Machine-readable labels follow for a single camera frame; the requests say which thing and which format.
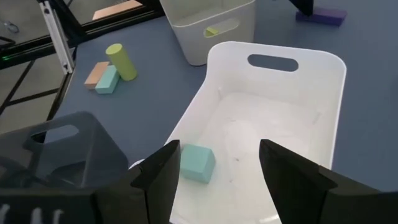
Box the wooden side board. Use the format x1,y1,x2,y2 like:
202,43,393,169
92,0,144,21

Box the orange rectangular block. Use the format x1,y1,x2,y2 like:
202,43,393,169
83,61,110,90

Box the white plastic bin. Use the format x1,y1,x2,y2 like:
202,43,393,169
129,40,348,224

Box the translucent grey-white plastic bin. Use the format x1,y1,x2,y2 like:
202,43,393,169
160,0,256,67

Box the green cylinder block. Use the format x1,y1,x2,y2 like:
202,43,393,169
104,43,138,82

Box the purple rectangular block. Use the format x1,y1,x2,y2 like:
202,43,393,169
295,7,348,27

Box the black table frame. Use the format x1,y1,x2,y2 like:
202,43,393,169
0,0,165,125

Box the teal rectangular block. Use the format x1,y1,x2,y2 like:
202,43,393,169
95,65,121,95
179,143,216,184

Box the silver aluminium frame post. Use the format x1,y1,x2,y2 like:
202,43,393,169
39,0,75,75

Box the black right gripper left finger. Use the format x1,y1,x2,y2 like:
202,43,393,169
93,139,182,224

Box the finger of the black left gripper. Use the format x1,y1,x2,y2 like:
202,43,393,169
288,0,315,17

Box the dark smoked plastic bin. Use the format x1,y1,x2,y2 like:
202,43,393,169
0,111,129,190

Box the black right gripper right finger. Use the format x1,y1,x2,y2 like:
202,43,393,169
259,138,398,224

